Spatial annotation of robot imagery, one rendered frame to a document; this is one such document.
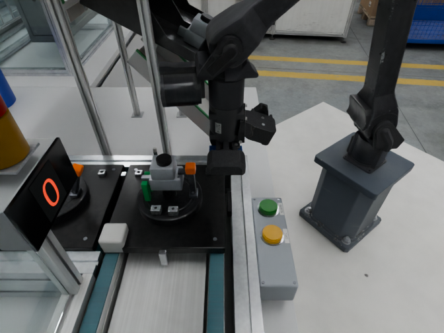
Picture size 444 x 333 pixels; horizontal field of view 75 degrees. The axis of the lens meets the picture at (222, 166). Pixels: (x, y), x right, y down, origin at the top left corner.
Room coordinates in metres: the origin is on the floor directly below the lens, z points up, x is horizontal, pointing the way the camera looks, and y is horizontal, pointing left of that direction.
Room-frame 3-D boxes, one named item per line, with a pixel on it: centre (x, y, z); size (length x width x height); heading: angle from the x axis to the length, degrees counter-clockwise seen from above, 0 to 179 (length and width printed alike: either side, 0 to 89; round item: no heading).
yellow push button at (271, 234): (0.34, -0.10, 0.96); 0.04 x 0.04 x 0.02
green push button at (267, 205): (0.41, -0.10, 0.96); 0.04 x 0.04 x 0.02
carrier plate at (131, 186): (0.43, 0.11, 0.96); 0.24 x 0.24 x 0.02; 0
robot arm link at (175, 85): (0.42, 0.03, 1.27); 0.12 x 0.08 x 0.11; 97
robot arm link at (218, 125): (0.43, -0.01, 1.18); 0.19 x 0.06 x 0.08; 0
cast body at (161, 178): (0.43, 0.12, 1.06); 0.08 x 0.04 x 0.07; 90
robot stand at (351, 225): (0.46, -0.30, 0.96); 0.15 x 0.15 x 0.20; 37
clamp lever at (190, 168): (0.43, 0.07, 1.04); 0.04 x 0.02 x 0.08; 90
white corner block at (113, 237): (0.33, 0.21, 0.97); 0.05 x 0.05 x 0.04; 0
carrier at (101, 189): (0.43, 0.37, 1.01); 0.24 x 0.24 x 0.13; 0
